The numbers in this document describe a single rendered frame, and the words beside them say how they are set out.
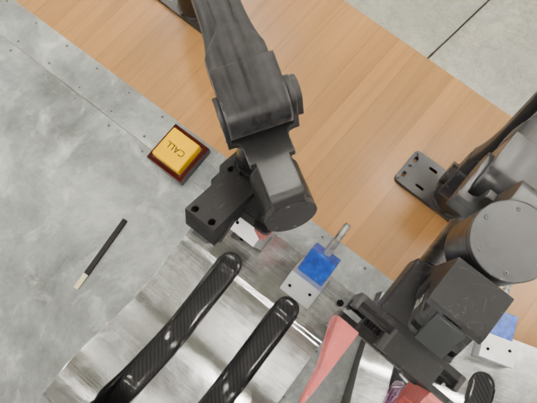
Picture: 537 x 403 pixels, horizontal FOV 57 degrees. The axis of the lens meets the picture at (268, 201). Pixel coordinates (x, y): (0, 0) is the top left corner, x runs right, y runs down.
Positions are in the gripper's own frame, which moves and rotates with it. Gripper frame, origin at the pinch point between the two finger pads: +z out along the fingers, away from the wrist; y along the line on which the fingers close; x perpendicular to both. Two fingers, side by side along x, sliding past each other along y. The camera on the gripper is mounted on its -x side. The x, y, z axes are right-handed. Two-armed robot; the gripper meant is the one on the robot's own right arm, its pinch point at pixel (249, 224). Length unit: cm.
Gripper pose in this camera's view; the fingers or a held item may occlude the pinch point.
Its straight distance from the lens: 70.8
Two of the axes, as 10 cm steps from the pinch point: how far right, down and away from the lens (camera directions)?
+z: -1.1, 5.5, 8.3
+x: 6.2, -6.1, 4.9
